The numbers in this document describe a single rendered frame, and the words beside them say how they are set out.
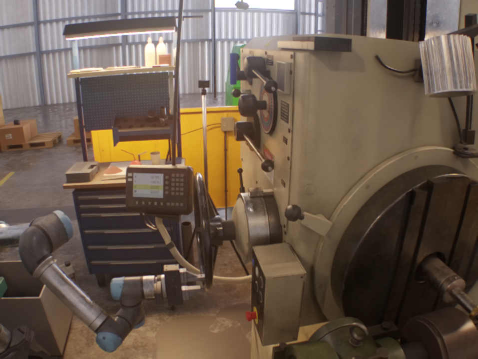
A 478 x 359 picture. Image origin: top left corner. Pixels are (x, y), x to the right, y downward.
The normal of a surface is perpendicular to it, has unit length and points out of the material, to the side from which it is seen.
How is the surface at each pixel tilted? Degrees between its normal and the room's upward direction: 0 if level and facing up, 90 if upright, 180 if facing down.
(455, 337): 28
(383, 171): 90
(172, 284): 78
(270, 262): 0
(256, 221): 51
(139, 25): 58
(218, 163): 90
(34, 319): 90
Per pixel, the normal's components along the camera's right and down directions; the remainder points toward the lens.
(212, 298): 0.00, -0.93
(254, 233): 0.18, 0.00
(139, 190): -0.07, 0.03
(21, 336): -0.35, -0.77
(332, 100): 0.18, 0.36
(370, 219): -0.76, -0.54
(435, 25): -0.98, 0.07
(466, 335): 0.09, -0.66
